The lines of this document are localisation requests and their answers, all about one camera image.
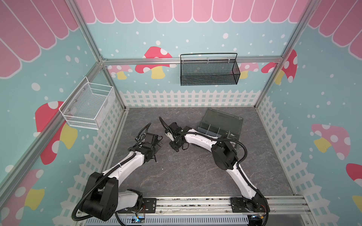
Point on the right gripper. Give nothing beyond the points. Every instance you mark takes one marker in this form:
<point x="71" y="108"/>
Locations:
<point x="174" y="147"/>

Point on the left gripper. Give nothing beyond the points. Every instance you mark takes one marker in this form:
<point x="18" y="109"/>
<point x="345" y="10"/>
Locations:
<point x="157" y="147"/>

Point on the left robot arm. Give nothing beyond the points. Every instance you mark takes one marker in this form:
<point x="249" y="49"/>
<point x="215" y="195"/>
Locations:
<point x="101" y="198"/>

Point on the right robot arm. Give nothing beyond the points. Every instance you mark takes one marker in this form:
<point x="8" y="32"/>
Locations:
<point x="227" y="153"/>

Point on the green compartment organizer box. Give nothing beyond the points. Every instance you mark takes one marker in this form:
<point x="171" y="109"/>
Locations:
<point x="216" y="123"/>

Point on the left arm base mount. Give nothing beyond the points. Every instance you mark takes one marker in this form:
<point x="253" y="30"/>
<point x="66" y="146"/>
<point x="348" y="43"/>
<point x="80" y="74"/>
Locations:
<point x="147" y="205"/>

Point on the white wire mesh basket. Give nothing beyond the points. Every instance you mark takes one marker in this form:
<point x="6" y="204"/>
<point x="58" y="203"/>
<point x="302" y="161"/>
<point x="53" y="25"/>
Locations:
<point x="88" y="105"/>

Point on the black wire mesh basket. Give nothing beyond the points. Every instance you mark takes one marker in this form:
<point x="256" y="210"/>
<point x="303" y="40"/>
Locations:
<point x="203" y="69"/>

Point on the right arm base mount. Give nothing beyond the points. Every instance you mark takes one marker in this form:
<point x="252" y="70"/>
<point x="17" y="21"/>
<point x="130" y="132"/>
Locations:
<point x="244" y="205"/>

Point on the aluminium rail frame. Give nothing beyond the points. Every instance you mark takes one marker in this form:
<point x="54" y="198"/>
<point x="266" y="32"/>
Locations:
<point x="285" y="210"/>

